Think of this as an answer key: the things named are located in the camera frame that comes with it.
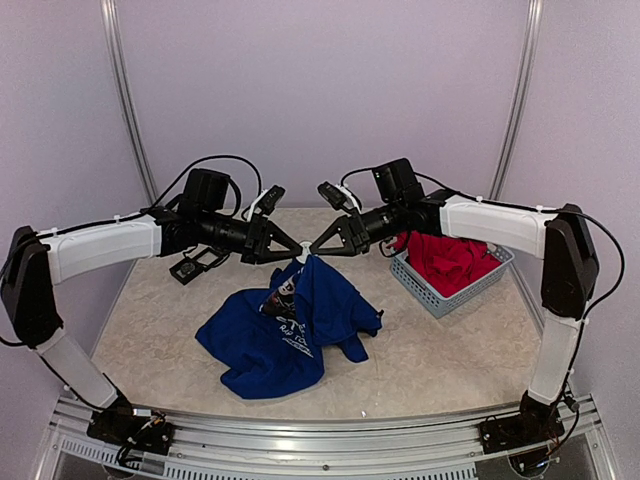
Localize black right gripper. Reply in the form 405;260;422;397
309;199;404;257

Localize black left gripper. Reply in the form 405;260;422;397
199;210;303;264

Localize blue printed t-shirt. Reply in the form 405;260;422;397
195;255;383;400

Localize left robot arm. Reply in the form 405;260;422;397
1;168;303;445

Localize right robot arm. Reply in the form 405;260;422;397
309;158;599;444

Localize red garment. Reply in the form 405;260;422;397
389;233;502;298

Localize light blue perforated basket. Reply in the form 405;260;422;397
390;246;515;319

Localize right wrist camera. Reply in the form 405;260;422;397
317;181;362;214

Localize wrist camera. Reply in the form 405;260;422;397
317;181;362;214
242;185;286;222

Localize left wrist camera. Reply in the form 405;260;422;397
242;185;286;222

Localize aluminium front rail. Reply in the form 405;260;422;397
47;394;609;480

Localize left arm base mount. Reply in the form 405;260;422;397
86;407;174;456

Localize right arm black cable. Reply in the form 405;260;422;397
339;167;626;321

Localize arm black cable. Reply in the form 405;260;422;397
339;167;626;321
0;156;264;349

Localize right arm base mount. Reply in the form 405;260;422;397
478;392;565;454

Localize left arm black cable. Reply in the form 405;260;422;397
0;156;264;349

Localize left aluminium corner post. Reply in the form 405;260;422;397
100;0;159;205

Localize aluminium corner post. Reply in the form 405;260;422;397
489;0;544;201
100;0;159;205

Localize right aluminium corner post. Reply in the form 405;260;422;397
489;0;544;201

